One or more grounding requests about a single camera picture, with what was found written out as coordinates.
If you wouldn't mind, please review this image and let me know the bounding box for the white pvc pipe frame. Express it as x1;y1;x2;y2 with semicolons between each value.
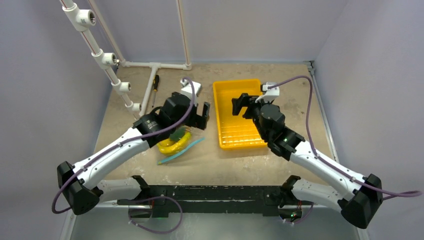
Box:
60;0;192;119

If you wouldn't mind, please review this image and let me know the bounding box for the yellow plastic tray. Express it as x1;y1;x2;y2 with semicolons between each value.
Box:
212;79;267;150

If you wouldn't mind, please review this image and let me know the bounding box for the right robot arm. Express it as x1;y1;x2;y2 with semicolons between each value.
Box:
231;93;383;229

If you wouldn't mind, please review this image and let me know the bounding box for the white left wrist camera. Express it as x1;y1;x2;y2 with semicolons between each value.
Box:
179;77;202;106

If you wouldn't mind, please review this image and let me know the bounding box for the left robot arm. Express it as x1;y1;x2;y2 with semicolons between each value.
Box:
51;92;211;215

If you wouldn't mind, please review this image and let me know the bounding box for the green avocado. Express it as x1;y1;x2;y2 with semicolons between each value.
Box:
169;127;186;142

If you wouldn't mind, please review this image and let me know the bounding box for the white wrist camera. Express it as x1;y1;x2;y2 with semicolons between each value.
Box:
179;77;202;106
255;82;280;104

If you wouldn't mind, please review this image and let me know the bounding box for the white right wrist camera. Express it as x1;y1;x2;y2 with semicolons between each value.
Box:
255;82;280;104

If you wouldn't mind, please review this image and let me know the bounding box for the black yellow screwdriver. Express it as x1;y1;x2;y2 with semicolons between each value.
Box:
151;74;160;108

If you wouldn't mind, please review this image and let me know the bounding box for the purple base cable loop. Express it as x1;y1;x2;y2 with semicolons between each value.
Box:
127;196;184;235

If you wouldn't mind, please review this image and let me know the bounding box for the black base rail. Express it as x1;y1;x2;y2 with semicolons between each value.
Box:
117;176;311;222

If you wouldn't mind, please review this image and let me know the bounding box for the clear zip top bag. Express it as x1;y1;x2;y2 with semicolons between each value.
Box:
156;126;205;165

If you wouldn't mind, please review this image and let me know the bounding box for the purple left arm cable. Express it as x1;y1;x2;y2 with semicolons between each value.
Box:
51;77;196;215

